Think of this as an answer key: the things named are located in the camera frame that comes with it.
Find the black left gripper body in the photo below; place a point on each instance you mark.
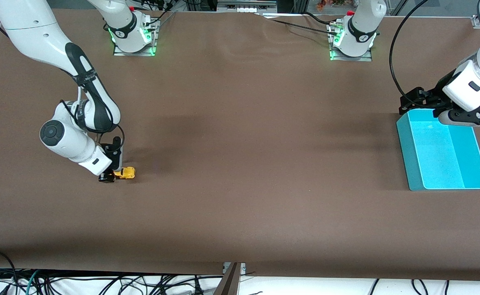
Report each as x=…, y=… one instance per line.
x=440, y=93

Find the yellow beetle toy car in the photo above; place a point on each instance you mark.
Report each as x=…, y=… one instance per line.
x=126, y=173

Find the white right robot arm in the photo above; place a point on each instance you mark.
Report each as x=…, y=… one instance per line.
x=31, y=28

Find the cyan plastic bin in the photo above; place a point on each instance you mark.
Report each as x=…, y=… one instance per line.
x=440, y=159

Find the orange background items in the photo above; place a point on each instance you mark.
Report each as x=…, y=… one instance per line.
x=330, y=4

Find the brown table mat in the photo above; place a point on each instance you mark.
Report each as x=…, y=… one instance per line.
x=240, y=123

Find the white background device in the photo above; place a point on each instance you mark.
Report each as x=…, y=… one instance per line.
x=246, y=5

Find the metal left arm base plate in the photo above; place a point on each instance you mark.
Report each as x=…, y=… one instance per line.
x=338, y=58

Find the metal corner bracket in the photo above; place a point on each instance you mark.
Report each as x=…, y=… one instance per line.
x=476, y=21

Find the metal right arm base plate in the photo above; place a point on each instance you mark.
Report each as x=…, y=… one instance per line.
x=119, y=52

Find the aluminium frame post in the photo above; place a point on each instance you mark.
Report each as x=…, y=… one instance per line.
x=300, y=6

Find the metal table edge bracket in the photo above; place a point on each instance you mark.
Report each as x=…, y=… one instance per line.
x=229, y=282

